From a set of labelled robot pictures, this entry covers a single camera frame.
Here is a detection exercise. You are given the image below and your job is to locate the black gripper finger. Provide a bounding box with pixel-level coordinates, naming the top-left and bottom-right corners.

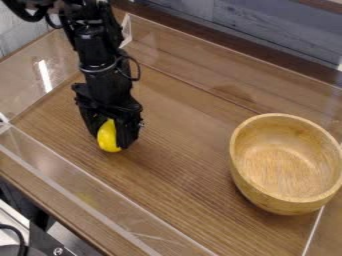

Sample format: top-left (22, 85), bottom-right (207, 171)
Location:
top-left (115, 112), bottom-right (143, 149)
top-left (79, 106), bottom-right (109, 137)

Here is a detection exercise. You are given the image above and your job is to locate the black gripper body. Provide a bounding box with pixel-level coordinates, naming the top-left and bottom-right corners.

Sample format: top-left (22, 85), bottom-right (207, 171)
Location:
top-left (73, 53), bottom-right (143, 119)

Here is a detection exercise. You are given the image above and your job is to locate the yellow lemon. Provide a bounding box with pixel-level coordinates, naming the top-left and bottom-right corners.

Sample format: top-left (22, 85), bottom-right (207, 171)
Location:
top-left (97, 119), bottom-right (122, 153)

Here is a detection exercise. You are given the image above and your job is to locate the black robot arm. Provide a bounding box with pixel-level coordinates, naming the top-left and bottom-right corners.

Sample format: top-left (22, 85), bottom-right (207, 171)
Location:
top-left (3, 0), bottom-right (143, 152)

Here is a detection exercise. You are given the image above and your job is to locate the brown wooden bowl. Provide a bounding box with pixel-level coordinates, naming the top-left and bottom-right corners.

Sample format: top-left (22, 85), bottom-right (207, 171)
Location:
top-left (229, 113), bottom-right (342, 216)

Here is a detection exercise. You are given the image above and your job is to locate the clear acrylic corner bracket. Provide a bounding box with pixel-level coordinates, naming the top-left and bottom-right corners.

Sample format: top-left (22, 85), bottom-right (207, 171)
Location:
top-left (121, 13), bottom-right (133, 49)

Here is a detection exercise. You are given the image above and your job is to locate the clear acrylic enclosure wall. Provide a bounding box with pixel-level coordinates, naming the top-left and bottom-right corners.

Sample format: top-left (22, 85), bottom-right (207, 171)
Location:
top-left (0, 17), bottom-right (342, 256)

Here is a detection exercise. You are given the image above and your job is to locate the black metal table frame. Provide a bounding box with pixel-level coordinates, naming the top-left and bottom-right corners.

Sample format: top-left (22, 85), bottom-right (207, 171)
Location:
top-left (0, 179), bottom-right (103, 256)

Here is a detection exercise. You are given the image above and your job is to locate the black cable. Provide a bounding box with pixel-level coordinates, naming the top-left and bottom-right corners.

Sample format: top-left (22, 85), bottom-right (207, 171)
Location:
top-left (0, 223), bottom-right (27, 256)

